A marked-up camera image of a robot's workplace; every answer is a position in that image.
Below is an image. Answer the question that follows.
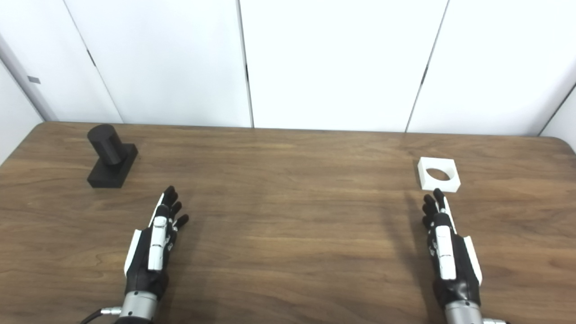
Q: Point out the white square piece with hole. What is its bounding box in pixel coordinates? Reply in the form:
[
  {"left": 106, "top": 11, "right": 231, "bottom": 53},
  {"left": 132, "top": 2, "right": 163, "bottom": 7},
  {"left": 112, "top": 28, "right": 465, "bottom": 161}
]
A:
[{"left": 417, "top": 157, "right": 462, "bottom": 193}]

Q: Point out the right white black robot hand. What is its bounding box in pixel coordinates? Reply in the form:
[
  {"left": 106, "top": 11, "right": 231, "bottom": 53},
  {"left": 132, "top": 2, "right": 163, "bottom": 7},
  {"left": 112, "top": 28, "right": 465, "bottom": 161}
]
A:
[{"left": 421, "top": 188, "right": 483, "bottom": 309}]

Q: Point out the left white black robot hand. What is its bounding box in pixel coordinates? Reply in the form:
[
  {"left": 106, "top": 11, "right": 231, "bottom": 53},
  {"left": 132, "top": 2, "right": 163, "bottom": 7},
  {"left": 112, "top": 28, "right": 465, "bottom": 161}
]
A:
[{"left": 124, "top": 185, "right": 190, "bottom": 301}]

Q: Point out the black peg with square base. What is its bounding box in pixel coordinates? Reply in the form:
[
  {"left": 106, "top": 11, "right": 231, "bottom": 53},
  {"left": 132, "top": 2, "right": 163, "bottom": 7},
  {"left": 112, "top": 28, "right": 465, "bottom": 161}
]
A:
[{"left": 87, "top": 124, "right": 139, "bottom": 189}]

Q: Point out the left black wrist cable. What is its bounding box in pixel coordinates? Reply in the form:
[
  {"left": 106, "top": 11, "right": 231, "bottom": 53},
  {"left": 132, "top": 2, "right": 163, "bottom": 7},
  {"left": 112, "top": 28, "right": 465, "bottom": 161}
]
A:
[{"left": 80, "top": 306, "right": 122, "bottom": 324}]

